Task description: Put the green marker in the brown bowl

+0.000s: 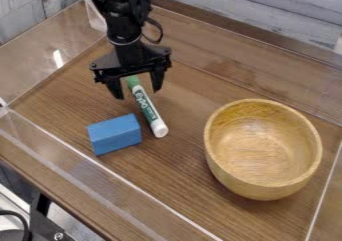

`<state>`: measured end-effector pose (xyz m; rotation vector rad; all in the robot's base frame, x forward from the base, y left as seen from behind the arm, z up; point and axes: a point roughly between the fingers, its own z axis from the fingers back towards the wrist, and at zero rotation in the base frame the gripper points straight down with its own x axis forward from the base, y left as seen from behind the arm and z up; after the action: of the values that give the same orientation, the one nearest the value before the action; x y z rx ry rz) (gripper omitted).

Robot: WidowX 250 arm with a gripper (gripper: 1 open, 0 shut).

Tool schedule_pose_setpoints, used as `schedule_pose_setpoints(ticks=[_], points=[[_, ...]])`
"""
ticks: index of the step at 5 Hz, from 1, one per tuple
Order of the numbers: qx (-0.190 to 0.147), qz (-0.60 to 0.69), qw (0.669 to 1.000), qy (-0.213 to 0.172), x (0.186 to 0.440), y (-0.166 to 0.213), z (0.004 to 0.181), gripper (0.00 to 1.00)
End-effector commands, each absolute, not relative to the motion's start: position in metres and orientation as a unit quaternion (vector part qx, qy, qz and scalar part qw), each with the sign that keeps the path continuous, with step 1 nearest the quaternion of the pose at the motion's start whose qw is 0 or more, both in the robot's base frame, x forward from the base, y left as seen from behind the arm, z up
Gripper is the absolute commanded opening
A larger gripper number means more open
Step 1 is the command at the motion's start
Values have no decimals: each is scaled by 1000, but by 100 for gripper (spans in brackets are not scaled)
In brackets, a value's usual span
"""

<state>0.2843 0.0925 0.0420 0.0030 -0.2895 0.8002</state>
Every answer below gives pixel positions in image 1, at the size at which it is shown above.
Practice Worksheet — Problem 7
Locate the clear acrylic tray wall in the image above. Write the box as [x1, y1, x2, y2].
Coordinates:
[0, 0, 342, 241]

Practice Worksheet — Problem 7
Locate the blue rectangular block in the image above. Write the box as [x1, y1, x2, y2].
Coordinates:
[87, 114, 142, 156]

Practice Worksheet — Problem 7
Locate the black table leg bracket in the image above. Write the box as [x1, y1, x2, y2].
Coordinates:
[30, 193, 76, 241]

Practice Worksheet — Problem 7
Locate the black cable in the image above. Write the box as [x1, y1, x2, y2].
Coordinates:
[140, 16, 166, 45]

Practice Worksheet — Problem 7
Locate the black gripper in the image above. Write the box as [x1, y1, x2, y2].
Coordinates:
[90, 41, 171, 100]

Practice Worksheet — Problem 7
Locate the green Expo marker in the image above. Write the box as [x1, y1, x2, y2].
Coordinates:
[126, 75, 169, 138]

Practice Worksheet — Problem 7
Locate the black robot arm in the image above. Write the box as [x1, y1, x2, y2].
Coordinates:
[90, 0, 171, 99]

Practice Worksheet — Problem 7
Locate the brown wooden bowl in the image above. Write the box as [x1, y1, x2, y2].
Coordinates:
[203, 98, 323, 201]

